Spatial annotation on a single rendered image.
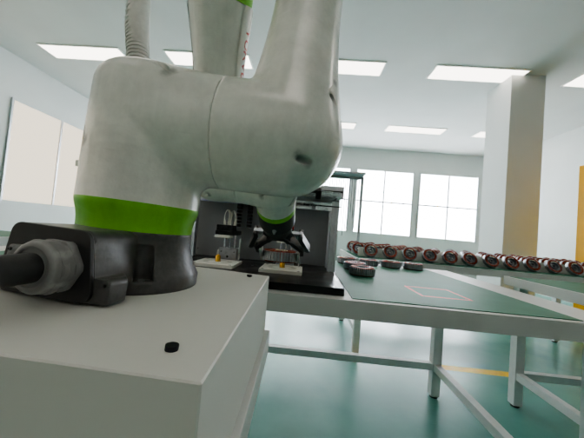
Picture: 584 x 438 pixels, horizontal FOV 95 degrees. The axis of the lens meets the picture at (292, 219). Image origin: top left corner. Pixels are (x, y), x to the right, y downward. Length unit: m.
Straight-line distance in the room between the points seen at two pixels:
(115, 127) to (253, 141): 0.14
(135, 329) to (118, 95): 0.22
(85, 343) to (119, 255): 0.10
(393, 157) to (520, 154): 3.80
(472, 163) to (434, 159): 0.99
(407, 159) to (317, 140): 7.87
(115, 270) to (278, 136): 0.19
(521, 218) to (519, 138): 1.09
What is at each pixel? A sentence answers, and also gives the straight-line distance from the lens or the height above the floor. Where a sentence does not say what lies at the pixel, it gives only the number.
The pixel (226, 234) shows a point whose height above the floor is 0.88.
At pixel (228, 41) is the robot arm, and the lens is 0.58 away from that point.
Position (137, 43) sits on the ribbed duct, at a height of 2.18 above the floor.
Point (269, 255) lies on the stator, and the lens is 0.83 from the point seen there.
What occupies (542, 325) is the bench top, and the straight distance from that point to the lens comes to 1.00.
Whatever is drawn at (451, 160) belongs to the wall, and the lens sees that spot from 8.60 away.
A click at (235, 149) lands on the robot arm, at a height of 1.00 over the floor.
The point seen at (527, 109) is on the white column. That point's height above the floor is 2.82.
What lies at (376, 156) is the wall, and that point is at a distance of 7.92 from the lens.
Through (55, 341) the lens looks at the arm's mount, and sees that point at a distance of 0.22.
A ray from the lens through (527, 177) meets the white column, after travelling 4.85.
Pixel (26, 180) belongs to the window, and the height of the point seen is 1.37.
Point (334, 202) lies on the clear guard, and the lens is 0.87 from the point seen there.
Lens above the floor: 0.93
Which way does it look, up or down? 2 degrees up
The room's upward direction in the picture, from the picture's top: 5 degrees clockwise
